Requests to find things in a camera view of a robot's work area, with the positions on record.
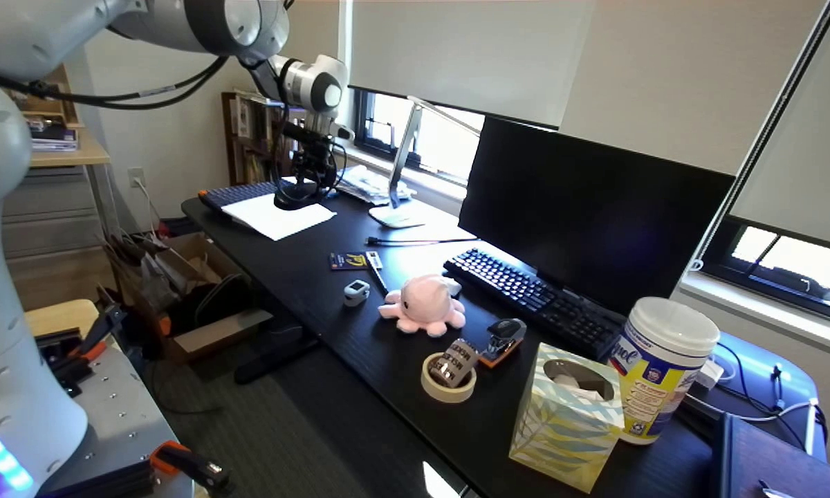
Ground brown cardboard box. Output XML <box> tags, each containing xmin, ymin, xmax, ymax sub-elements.
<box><xmin>107</xmin><ymin>230</ymin><xmax>278</xmax><ymax>360</ymax></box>

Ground white paper sheet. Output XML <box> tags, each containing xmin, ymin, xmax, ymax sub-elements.
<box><xmin>218</xmin><ymin>192</ymin><xmax>340</xmax><ymax>245</ymax></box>

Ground grey drawer cabinet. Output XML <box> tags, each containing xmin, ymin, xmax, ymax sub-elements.
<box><xmin>0</xmin><ymin>162</ymin><xmax>117</xmax><ymax>283</ymax></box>

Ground dark blue notebook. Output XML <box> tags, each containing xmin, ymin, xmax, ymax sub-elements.
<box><xmin>199</xmin><ymin>180</ymin><xmax>282</xmax><ymax>214</ymax></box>

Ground small rear monitor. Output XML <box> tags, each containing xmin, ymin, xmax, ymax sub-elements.
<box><xmin>368</xmin><ymin>93</ymin><xmax>428</xmax><ymax>232</ymax></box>

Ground grey metal pole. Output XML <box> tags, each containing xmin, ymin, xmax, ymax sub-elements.
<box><xmin>687</xmin><ymin>0</ymin><xmax>830</xmax><ymax>277</ymax></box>

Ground grey perforated robot table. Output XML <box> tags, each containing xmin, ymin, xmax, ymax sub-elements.
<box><xmin>26</xmin><ymin>299</ymin><xmax>236</xmax><ymax>498</ymax></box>

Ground black computer mouse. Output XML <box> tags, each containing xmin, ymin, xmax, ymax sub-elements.
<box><xmin>272</xmin><ymin>180</ymin><xmax>332</xmax><ymax>214</ymax></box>

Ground black computer monitor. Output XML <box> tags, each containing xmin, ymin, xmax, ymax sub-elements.
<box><xmin>457</xmin><ymin>114</ymin><xmax>737</xmax><ymax>317</ymax></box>

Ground slim black remote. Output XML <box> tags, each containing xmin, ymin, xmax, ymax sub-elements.
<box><xmin>363</xmin><ymin>245</ymin><xmax>395</xmax><ymax>297</ymax></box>

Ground slanted white roller blind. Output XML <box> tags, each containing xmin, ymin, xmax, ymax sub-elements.
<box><xmin>727</xmin><ymin>0</ymin><xmax>830</xmax><ymax>255</ymax></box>

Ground black smartphone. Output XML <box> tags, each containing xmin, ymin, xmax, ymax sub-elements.
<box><xmin>475</xmin><ymin>316</ymin><xmax>532</xmax><ymax>371</ymax></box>

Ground brown wooden bookshelf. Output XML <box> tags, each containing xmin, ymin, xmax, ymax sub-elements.
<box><xmin>218</xmin><ymin>89</ymin><xmax>337</xmax><ymax>187</ymax></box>

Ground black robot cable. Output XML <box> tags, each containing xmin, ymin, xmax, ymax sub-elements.
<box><xmin>0</xmin><ymin>52</ymin><xmax>232</xmax><ymax>114</ymax></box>

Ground small white roller blind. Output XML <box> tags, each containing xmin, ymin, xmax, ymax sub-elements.
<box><xmin>347</xmin><ymin>0</ymin><xmax>594</xmax><ymax>129</ymax></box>

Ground orange black clamp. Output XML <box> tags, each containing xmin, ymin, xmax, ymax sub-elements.
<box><xmin>55</xmin><ymin>301</ymin><xmax>128</xmax><ymax>393</ymax></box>
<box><xmin>150</xmin><ymin>436</ymin><xmax>236</xmax><ymax>492</ymax></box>

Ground Lysol wipes canister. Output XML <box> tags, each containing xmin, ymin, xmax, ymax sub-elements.
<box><xmin>610</xmin><ymin>292</ymin><xmax>723</xmax><ymax>449</ymax></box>

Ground dark blue folder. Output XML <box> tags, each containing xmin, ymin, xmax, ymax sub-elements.
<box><xmin>715</xmin><ymin>413</ymin><xmax>830</xmax><ymax>498</ymax></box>

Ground light wooden shelf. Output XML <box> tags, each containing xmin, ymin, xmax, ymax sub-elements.
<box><xmin>11</xmin><ymin>64</ymin><xmax>114</xmax><ymax>175</ymax></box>

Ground blue chair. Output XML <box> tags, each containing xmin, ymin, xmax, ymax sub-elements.
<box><xmin>705</xmin><ymin>330</ymin><xmax>830</xmax><ymax>465</ymax></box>

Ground wide white roller blind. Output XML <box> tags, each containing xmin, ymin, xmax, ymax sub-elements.
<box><xmin>560</xmin><ymin>0</ymin><xmax>830</xmax><ymax>180</ymax></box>

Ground white cable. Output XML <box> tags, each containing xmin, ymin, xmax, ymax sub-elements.
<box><xmin>687</xmin><ymin>340</ymin><xmax>819</xmax><ymax>457</ymax></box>

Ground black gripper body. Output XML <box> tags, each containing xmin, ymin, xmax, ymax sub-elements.
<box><xmin>279</xmin><ymin>117</ymin><xmax>347</xmax><ymax>180</ymax></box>

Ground beige tape roll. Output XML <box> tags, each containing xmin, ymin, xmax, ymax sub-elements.
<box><xmin>419</xmin><ymin>346</ymin><xmax>482</xmax><ymax>407</ymax></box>

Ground books on wooden shelf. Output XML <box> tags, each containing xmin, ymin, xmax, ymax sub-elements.
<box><xmin>26</xmin><ymin>114</ymin><xmax>84</xmax><ymax>156</ymax></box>

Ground small white round object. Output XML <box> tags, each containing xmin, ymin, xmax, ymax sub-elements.
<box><xmin>340</xmin><ymin>277</ymin><xmax>373</xmax><ymax>310</ymax></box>

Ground stack of papers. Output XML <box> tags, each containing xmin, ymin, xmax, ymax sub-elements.
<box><xmin>334</xmin><ymin>162</ymin><xmax>415</xmax><ymax>207</ymax></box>

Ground pink octopus plush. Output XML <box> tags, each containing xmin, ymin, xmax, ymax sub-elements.
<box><xmin>377</xmin><ymin>270</ymin><xmax>471</xmax><ymax>340</ymax></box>

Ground black keyboard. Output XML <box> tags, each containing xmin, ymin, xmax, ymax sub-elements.
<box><xmin>444</xmin><ymin>245</ymin><xmax>625</xmax><ymax>363</ymax></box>

